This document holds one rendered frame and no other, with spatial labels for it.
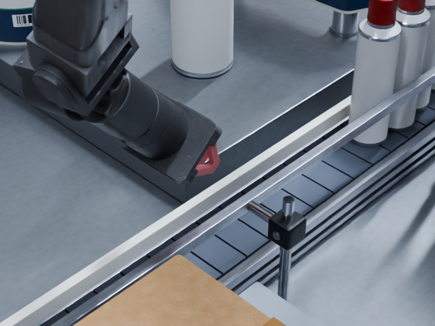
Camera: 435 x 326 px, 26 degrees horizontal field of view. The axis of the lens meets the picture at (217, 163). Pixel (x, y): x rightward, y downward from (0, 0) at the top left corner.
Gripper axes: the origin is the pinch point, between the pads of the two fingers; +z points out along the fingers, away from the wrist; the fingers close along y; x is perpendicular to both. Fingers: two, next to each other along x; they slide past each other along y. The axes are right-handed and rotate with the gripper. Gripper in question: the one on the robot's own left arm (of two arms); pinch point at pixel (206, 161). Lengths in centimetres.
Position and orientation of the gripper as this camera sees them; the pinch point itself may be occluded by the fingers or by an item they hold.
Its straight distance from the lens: 98.1
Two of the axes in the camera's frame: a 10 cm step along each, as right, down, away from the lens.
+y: -7.2, -4.3, 5.5
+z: 4.6, 3.1, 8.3
